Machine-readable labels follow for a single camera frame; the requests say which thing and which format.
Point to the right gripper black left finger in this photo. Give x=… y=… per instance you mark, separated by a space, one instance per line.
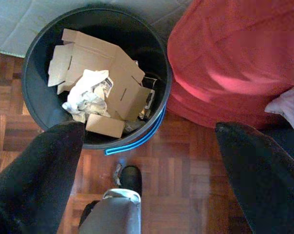
x=34 y=185

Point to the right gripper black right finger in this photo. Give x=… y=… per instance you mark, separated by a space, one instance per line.
x=266 y=185

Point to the pink cartoon print blanket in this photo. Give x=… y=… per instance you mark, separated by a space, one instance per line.
x=288 y=107

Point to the small pale floor scrap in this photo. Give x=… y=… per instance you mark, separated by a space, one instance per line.
x=117 y=174

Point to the black round trash bin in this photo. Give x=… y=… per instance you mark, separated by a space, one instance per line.
x=39 y=97

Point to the small brown cardboard box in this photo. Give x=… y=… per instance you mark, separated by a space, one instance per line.
x=105 y=125

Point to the white crumpled paper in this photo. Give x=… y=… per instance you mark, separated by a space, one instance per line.
x=85 y=97

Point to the red folded mattress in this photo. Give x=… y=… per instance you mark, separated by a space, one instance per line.
x=229 y=61

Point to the flattened brown cardboard box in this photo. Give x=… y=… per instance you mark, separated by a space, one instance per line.
x=95 y=56

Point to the black white printed package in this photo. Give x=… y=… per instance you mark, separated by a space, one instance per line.
x=150 y=97

